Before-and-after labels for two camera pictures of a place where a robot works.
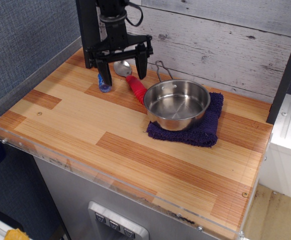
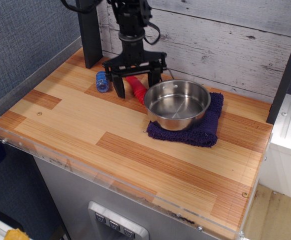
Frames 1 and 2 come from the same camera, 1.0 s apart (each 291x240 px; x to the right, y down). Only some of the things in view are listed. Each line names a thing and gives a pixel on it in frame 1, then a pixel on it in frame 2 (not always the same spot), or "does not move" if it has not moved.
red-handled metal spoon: [123, 68] does not move
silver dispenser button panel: [108, 224] does not move
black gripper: [118, 44] -> [133, 59]
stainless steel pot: [175, 105] does not move
